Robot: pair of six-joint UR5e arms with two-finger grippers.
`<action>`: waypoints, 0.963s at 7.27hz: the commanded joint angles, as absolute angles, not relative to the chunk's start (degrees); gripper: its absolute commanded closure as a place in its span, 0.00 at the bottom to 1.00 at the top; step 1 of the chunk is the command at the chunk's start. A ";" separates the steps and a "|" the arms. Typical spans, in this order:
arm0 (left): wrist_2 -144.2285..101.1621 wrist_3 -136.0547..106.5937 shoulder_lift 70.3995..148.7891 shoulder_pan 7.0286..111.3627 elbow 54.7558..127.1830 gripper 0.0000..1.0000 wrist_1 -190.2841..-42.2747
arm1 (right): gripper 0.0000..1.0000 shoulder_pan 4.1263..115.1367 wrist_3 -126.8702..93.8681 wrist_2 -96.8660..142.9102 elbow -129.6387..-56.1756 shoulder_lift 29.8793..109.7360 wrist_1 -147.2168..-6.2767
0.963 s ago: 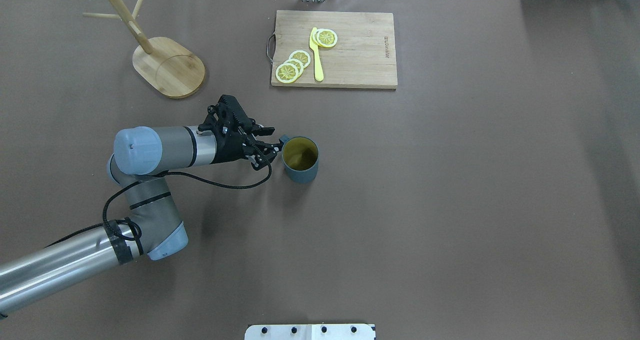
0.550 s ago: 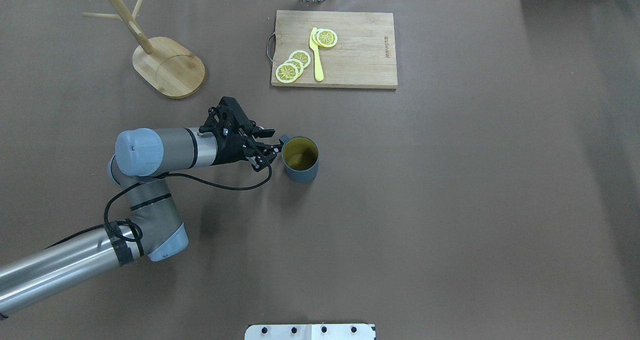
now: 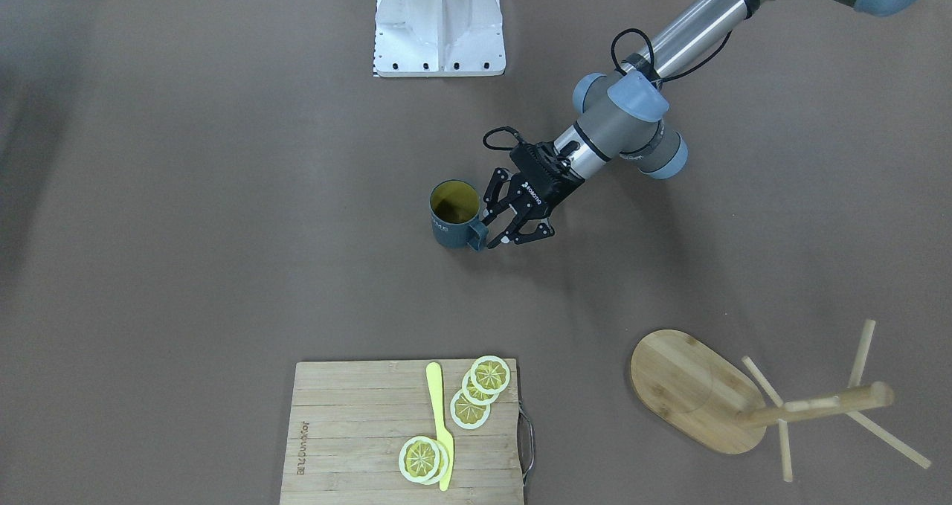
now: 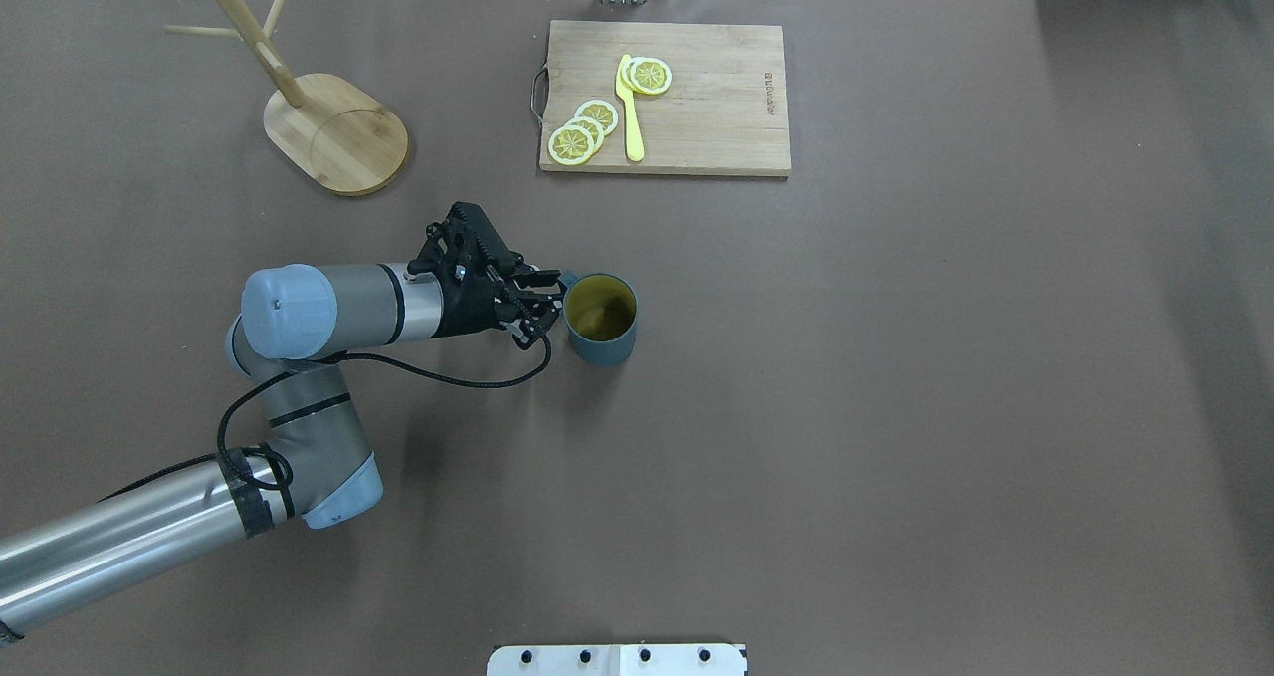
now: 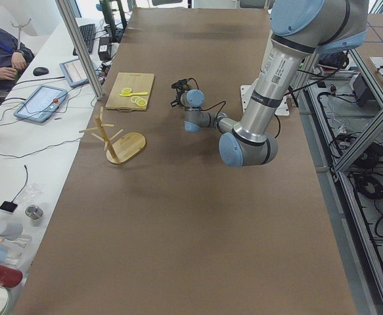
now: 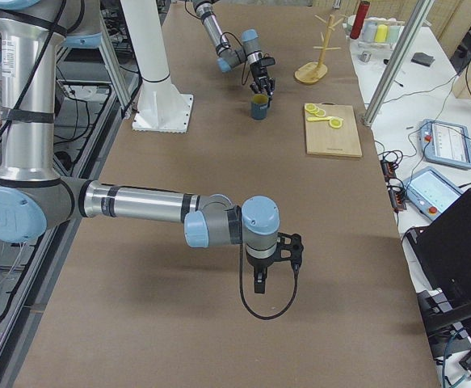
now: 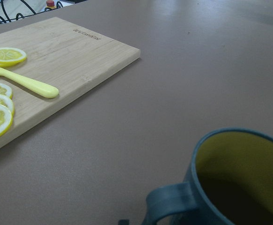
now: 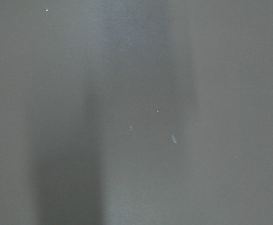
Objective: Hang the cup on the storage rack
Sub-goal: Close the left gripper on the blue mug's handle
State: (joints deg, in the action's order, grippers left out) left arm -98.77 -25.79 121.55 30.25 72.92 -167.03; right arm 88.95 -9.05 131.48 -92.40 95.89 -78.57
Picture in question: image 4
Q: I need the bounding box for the white camera pillar base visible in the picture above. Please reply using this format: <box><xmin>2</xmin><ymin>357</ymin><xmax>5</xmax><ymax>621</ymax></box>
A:
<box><xmin>485</xmin><ymin>642</ymin><xmax>749</xmax><ymax>675</ymax></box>

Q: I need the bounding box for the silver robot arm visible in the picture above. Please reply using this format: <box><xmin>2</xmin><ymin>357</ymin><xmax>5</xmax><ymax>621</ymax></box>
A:
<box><xmin>3</xmin><ymin>201</ymin><xmax>567</xmax><ymax>647</ymax></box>

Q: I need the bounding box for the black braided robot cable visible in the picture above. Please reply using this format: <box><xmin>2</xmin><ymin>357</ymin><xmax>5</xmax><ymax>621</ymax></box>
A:
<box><xmin>99</xmin><ymin>334</ymin><xmax>553</xmax><ymax>503</ymax></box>

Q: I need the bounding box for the wooden mug rack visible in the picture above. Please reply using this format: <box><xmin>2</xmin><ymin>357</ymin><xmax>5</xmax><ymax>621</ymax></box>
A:
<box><xmin>163</xmin><ymin>0</ymin><xmax>412</xmax><ymax>199</ymax></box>

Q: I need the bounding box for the yellow plastic knife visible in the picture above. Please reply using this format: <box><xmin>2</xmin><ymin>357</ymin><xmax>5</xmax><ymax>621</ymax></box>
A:
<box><xmin>614</xmin><ymin>53</ymin><xmax>645</xmax><ymax>163</ymax></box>

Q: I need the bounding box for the middle lemon slice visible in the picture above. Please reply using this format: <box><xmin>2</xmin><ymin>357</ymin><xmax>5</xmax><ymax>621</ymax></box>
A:
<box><xmin>567</xmin><ymin>116</ymin><xmax>608</xmax><ymax>150</ymax></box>

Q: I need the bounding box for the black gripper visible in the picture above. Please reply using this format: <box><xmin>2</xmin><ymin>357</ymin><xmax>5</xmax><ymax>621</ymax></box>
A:
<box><xmin>406</xmin><ymin>201</ymin><xmax>564</xmax><ymax>348</ymax></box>

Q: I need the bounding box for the dark grey mug yellow inside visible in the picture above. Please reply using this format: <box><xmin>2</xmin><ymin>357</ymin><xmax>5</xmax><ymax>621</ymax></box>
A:
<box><xmin>561</xmin><ymin>271</ymin><xmax>640</xmax><ymax>367</ymax></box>

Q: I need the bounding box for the lemon slice under knife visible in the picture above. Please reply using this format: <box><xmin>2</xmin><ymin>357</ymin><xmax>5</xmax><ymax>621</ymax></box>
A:
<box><xmin>620</xmin><ymin>56</ymin><xmax>673</xmax><ymax>95</ymax></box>

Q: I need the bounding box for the wooden cutting board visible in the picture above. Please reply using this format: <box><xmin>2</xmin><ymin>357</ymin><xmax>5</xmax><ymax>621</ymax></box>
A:
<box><xmin>538</xmin><ymin>20</ymin><xmax>792</xmax><ymax>178</ymax></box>

